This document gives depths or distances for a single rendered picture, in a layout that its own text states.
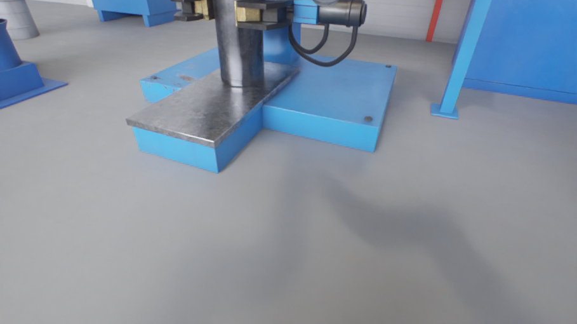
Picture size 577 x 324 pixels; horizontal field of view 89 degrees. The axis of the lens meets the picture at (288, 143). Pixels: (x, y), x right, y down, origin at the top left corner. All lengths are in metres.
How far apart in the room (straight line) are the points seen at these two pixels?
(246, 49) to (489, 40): 1.39
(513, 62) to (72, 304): 2.21
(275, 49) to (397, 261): 1.35
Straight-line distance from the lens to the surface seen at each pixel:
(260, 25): 1.23
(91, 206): 1.15
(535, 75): 2.22
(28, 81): 2.22
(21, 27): 3.64
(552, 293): 1.04
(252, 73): 1.43
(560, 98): 2.31
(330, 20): 1.35
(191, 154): 1.15
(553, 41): 2.18
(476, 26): 1.62
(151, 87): 1.70
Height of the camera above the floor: 0.69
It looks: 33 degrees down
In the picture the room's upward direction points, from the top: 1 degrees clockwise
